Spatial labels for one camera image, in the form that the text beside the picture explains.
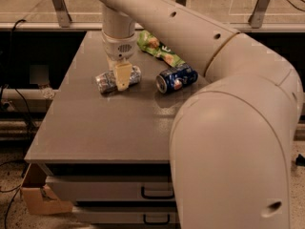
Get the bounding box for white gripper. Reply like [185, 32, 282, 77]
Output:
[102, 30, 137, 91]

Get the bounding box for silver redbull can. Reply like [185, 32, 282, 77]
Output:
[95, 65, 142, 94]

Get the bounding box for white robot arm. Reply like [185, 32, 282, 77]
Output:
[100, 0, 303, 229]

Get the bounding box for blue pepsi can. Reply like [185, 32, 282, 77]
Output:
[155, 63, 198, 94]

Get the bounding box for green chip bag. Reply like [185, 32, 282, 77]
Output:
[137, 31, 185, 67]

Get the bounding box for grey drawer cabinet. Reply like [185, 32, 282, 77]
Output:
[26, 31, 205, 229]

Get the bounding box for upper grey drawer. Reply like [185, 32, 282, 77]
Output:
[46, 176, 174, 202]

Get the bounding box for grey drawer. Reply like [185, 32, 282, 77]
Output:
[72, 206, 179, 225]
[46, 176, 174, 202]

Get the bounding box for lower grey drawer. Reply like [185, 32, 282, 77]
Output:
[72, 206, 179, 225]

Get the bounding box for cardboard box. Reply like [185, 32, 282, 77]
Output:
[21, 164, 72, 216]

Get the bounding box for small black floor object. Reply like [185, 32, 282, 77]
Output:
[295, 155, 305, 166]

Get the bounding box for left metal railing bracket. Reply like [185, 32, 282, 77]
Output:
[51, 0, 71, 28]

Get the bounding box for black cable left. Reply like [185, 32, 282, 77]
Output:
[0, 18, 38, 138]

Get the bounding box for right metal railing bracket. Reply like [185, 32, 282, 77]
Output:
[248, 0, 271, 29]

